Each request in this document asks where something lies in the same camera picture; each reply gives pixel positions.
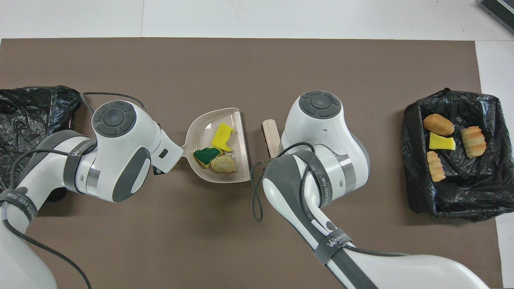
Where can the green and yellow sponge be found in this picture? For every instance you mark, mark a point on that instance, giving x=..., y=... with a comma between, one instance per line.
x=207, y=155

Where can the beige plastic dustpan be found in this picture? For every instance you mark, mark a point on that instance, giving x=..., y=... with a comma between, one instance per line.
x=200, y=128

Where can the round pale bread piece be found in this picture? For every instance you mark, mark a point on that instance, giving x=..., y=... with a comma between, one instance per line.
x=223, y=164

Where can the curled yellow sponge piece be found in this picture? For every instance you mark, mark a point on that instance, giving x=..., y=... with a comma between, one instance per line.
x=223, y=136

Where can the beige hand brush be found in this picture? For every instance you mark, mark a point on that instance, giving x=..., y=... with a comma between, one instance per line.
x=272, y=136

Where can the pale scalloped bread piece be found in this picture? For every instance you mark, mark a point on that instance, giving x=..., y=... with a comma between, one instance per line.
x=436, y=166

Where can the orange brown bread roll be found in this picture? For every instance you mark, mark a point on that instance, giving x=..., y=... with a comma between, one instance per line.
x=438, y=124

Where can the yellow sponge wedge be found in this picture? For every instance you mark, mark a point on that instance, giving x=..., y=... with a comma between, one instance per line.
x=441, y=142

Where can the pale chunky bread piece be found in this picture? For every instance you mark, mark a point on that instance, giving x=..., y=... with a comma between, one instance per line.
x=474, y=141

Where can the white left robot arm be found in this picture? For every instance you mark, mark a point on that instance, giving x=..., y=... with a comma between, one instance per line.
x=116, y=156

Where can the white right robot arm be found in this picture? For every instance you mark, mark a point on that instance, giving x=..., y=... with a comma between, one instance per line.
x=321, y=160

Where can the black bag lined bin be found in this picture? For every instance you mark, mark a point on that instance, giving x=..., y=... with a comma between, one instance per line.
x=28, y=112
x=474, y=192

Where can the brown table mat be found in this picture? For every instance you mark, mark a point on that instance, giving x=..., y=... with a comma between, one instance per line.
x=160, y=64

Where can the black ribbed panel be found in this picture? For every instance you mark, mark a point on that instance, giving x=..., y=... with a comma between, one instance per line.
x=500, y=12

